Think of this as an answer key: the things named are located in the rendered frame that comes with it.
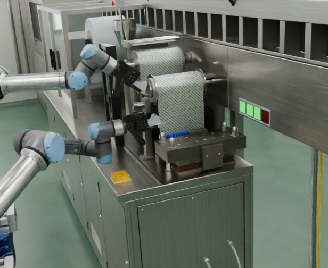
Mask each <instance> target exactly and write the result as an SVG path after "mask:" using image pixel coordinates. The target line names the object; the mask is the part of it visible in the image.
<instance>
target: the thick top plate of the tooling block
mask: <svg viewBox="0 0 328 268"><path fill-rule="evenodd" d="M228 128H229V130H228V131H222V129H217V130H211V131H208V133H202V134H199V135H193V136H189V135H184V136H178V137H173V138H174V139H175V143H176V148H168V146H169V139H170V138H167V139H166V142H165V143H160V142H159V140H156V141H154V144H155V153H156V154H158V155H159V156H160V157H161V158H162V159H163V160H164V161H165V162H167V163H173V162H179V161H184V160H189V159H193V158H197V157H201V147H202V146H208V145H213V144H218V143H221V144H223V152H229V151H232V150H237V149H243V148H246V136H245V135H244V134H242V133H240V132H238V134H239V136H236V137H234V136H231V134H232V128H230V127H228Z"/></svg>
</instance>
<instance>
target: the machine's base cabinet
mask: <svg viewBox="0 0 328 268"><path fill-rule="evenodd" d="M45 102H46V103H45V105H46V109H47V116H48V123H49V128H50V131H51V132H53V133H58V134H59V135H60V136H61V137H63V138H72V139H73V137H72V135H71V134H70V132H69V131H68V129H67V128H66V127H65V125H64V124H63V122H62V121H61V119H60V118H59V117H58V115H57V114H56V112H55V110H53V108H52V106H51V105H50V103H49V102H48V101H47V99H46V98H45ZM54 165H55V169H56V171H57V173H58V175H59V177H60V180H61V182H62V184H63V186H64V188H65V190H66V192H67V194H68V197H69V199H70V201H71V203H72V205H73V207H74V209H75V211H76V213H77V216H78V218H79V220H80V222H81V224H82V226H83V228H84V230H85V233H86V235H87V237H88V239H89V242H90V243H91V245H92V247H93V249H94V252H95V254H96V256H97V258H98V261H99V263H100V265H101V267H102V268H208V267H207V265H205V263H204V260H205V259H209V260H210V265H211V267H212V268H239V266H238V263H237V260H236V257H235V254H234V251H233V249H232V248H231V247H230V246H229V245H228V243H229V242H233V243H234V248H235V250H236V253H237V255H238V258H239V261H240V265H241V268H253V174H248V175H243V176H240V177H235V178H231V179H226V180H222V181H217V182H212V183H208V184H204V185H199V186H195V187H191V188H186V189H181V190H176V191H172V192H167V193H164V194H159V195H155V196H150V197H145V198H141V199H136V200H131V201H128V202H123V203H118V202H117V201H116V199H115V198H114V196H113V194H112V193H111V192H110V190H109V189H108V187H107V186H106V185H105V183H104V182H103V180H102V179H101V177H100V176H99V174H98V173H97V171H96V170H95V169H94V167H93V166H92V164H91V163H90V161H89V160H88V158H87V157H86V156H83V155H70V154H64V156H63V158H62V160H61V161H60V162H58V163H55V164H54Z"/></svg>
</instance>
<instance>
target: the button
mask: <svg viewBox="0 0 328 268"><path fill-rule="evenodd" d="M111 178H112V179H113V180H114V182H121V181H125V180H130V175H129V174H128V173H127V172H126V170H123V171H118V172H113V173H111Z"/></svg>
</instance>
